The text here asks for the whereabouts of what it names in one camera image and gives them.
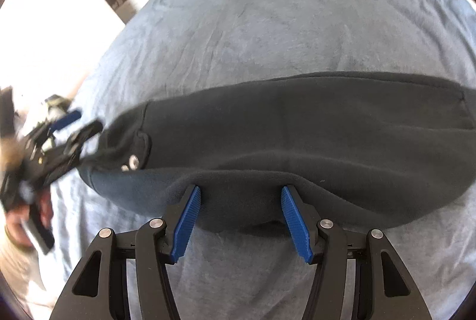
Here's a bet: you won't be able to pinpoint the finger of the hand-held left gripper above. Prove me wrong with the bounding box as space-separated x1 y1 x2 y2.
48 110 82 132
63 120 105 159

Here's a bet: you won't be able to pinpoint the person's left forearm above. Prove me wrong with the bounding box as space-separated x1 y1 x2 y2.
0 242 47 307

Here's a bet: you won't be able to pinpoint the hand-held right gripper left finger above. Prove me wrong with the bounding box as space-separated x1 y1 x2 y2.
49 184 202 320

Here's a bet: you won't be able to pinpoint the person's left hand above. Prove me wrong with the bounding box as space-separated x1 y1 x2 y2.
4 189 53 250

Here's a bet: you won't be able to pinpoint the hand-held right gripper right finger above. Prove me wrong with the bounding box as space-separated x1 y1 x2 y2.
281 185 434 320

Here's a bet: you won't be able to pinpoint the blue blanket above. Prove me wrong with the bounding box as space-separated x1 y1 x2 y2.
48 0 476 320

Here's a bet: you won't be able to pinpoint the black pants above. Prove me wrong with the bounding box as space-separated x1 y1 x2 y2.
80 71 476 233

